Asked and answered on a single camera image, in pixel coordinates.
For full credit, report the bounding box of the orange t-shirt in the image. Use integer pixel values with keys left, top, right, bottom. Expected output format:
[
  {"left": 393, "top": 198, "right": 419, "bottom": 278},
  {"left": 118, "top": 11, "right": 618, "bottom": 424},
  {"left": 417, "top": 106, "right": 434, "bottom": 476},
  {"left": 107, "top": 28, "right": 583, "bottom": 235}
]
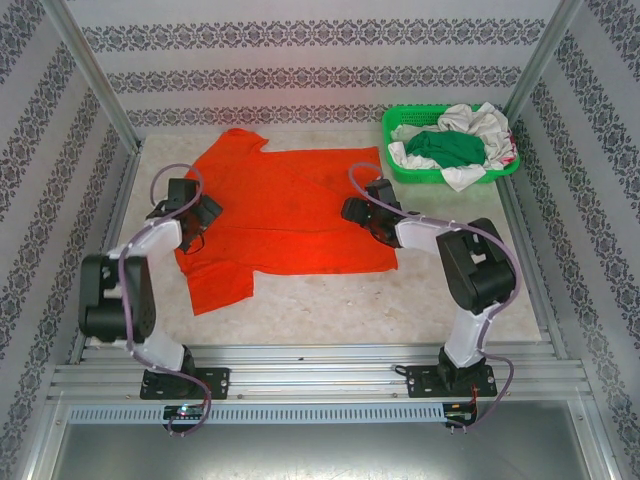
[{"left": 173, "top": 128, "right": 400, "bottom": 317}]

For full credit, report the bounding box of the green plastic basket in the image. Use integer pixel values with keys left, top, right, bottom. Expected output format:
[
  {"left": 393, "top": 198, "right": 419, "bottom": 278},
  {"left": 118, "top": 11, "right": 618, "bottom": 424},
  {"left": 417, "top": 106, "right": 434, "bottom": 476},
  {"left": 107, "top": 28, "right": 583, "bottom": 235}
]
[{"left": 381, "top": 103, "right": 521, "bottom": 185}]

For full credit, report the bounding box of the plain off-white t-shirt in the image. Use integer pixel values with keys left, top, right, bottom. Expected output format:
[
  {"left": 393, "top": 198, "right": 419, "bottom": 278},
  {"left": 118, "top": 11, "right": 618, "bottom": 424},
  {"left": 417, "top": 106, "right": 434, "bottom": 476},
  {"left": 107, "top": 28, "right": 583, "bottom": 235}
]
[{"left": 388, "top": 103, "right": 489, "bottom": 194}]

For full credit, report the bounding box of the green t-shirt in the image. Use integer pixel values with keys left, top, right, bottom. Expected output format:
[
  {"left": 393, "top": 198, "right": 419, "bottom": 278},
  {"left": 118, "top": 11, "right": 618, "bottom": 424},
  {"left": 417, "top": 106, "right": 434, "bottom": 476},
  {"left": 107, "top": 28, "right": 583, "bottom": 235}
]
[{"left": 404, "top": 129, "right": 487, "bottom": 169}]

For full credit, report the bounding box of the white t-shirt with red print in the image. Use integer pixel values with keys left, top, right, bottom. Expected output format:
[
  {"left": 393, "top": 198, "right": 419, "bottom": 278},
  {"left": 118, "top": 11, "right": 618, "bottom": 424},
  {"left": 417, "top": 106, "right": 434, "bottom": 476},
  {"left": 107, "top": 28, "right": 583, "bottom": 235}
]
[{"left": 467, "top": 102, "right": 517, "bottom": 174}]

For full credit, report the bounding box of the metal sheet shelf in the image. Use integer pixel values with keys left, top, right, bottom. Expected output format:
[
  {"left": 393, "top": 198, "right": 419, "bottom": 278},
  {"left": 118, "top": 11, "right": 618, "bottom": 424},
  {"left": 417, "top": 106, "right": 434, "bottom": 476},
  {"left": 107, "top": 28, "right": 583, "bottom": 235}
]
[{"left": 29, "top": 399, "right": 621, "bottom": 480}]

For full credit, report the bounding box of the aluminium side rail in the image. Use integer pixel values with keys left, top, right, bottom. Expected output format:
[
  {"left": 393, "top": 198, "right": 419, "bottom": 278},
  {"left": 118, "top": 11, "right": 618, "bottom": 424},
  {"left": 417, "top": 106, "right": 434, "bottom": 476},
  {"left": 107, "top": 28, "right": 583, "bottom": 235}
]
[
  {"left": 492, "top": 164, "right": 571, "bottom": 360},
  {"left": 67, "top": 149, "right": 144, "bottom": 366}
]

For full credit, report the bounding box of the aluminium mounting rail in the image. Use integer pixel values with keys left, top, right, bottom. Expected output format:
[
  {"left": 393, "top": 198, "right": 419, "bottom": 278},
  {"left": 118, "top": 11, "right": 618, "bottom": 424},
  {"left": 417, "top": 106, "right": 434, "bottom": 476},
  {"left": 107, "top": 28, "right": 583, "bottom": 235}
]
[{"left": 47, "top": 342, "right": 594, "bottom": 401}]

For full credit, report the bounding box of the aluminium frame post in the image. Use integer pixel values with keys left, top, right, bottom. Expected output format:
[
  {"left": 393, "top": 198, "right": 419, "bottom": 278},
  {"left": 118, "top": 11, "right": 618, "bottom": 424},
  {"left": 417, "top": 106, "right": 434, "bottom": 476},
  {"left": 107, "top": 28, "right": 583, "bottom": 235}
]
[
  {"left": 487, "top": 0, "right": 584, "bottom": 146},
  {"left": 38, "top": 0, "right": 144, "bottom": 154}
]

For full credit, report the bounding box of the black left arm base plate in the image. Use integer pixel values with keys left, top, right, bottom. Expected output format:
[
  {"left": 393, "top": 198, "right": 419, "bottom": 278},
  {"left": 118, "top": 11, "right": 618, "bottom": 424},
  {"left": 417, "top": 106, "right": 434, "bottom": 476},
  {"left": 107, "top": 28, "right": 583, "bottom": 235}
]
[{"left": 139, "top": 367, "right": 231, "bottom": 401}]

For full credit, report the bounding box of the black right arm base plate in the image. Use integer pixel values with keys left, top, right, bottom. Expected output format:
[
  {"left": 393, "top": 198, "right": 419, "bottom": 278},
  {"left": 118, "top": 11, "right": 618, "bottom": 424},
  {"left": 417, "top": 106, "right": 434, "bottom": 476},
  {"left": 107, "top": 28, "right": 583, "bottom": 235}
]
[{"left": 404, "top": 363, "right": 499, "bottom": 400}]

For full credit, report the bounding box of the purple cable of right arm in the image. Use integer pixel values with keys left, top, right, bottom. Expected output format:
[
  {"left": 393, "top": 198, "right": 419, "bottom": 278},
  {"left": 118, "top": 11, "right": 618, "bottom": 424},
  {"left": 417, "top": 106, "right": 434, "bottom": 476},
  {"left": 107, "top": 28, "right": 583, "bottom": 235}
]
[{"left": 348, "top": 162, "right": 516, "bottom": 434}]

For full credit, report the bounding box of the slotted grey cable duct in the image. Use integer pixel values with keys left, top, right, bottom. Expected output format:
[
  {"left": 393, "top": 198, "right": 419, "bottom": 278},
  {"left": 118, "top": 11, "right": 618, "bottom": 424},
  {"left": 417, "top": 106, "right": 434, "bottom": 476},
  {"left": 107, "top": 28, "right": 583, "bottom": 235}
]
[{"left": 67, "top": 403, "right": 446, "bottom": 425}]

